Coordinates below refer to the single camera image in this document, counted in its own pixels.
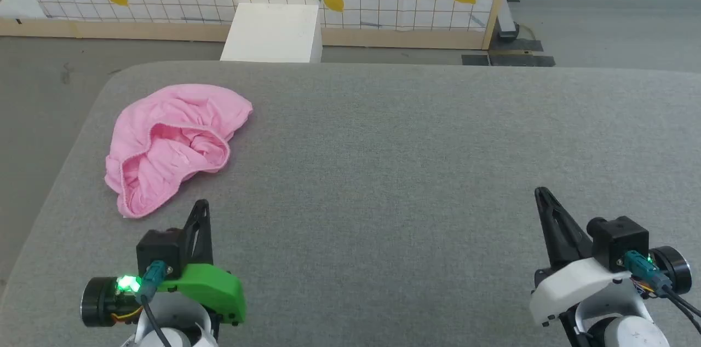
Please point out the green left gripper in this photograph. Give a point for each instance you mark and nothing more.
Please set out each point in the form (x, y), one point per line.
(216, 287)

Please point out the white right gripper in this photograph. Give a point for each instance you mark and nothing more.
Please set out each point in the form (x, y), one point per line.
(575, 284)

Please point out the pink cloth garment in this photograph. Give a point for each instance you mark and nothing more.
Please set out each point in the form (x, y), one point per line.
(164, 117)

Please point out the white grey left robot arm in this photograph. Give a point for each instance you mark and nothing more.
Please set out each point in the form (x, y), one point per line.
(98, 300)

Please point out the black floor mat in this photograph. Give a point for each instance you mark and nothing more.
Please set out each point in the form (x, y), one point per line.
(520, 58)

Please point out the white box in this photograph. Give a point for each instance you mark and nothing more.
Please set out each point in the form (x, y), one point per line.
(274, 32)

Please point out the grey metal stand foot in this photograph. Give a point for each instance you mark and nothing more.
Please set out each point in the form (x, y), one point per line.
(506, 21)

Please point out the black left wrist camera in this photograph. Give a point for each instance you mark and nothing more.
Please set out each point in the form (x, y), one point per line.
(161, 251)

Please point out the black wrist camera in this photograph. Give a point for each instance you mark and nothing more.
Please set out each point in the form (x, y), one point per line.
(621, 240)
(161, 251)

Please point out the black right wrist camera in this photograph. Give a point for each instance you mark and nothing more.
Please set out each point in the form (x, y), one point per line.
(621, 240)

